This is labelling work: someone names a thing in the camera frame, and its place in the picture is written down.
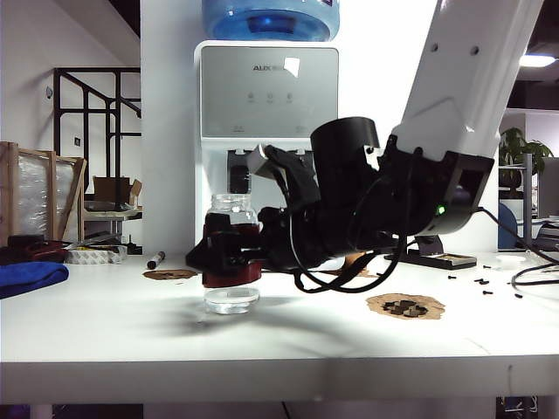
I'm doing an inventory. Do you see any grey computer monitor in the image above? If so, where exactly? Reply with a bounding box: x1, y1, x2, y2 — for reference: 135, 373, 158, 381
537, 156, 559, 219

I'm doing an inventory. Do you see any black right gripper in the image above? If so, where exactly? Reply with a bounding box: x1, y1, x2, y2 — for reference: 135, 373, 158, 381
185, 204, 335, 275

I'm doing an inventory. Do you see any black dispenser tap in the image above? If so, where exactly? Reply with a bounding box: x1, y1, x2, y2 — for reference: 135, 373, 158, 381
226, 148, 255, 196

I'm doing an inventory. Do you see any black soldering iron cable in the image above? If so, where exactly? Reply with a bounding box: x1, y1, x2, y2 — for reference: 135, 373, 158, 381
473, 207, 559, 290

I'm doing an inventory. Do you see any dark red case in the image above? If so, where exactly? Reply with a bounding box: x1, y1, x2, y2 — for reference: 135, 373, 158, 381
0, 234, 70, 265

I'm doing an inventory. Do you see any grey side table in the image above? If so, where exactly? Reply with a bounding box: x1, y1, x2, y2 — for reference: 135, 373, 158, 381
84, 208, 143, 246

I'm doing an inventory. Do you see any green potted plant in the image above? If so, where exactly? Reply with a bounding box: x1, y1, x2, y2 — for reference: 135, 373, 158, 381
500, 127, 556, 166

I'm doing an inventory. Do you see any blue water jug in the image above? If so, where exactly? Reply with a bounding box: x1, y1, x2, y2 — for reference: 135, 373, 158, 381
201, 0, 342, 43

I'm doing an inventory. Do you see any open cardboard box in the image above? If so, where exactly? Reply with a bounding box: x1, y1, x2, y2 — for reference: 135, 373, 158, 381
93, 175, 143, 210

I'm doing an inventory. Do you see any black soldering iron stand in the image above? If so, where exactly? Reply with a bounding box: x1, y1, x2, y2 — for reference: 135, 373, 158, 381
383, 237, 478, 270

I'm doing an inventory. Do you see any black stair railing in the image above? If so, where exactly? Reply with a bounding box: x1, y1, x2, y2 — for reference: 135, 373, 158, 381
52, 66, 142, 184

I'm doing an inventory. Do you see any white AUX water dispenser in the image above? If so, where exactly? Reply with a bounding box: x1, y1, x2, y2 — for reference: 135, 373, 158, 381
193, 39, 346, 272

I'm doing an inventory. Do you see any grey metal pole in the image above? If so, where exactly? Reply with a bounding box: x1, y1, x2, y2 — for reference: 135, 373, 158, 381
522, 152, 534, 251

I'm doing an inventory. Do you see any brown patch with dark chips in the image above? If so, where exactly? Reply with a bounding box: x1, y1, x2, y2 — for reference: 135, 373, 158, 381
365, 292, 446, 322

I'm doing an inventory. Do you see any small clear tape ring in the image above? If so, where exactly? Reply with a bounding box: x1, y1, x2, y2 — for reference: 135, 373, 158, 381
496, 255, 528, 271

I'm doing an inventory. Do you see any flat brown patch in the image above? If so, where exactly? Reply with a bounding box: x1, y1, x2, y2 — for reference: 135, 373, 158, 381
141, 269, 198, 281

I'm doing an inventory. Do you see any blue chair back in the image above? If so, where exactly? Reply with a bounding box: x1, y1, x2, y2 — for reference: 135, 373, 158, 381
499, 203, 520, 251

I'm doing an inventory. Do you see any clear bottle with red belts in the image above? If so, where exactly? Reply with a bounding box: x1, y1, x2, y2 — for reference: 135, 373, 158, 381
203, 193, 262, 316

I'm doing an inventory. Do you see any wooden crate frame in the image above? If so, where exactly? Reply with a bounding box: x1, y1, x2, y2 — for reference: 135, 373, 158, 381
0, 141, 87, 248

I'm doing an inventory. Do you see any blue cloth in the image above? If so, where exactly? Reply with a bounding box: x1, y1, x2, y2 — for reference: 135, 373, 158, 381
0, 260, 70, 300

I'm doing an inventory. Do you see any white tape roll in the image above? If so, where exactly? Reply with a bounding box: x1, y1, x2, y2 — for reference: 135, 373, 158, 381
64, 244, 128, 265

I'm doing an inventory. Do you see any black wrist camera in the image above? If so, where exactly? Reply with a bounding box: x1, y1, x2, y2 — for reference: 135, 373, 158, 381
247, 143, 320, 209

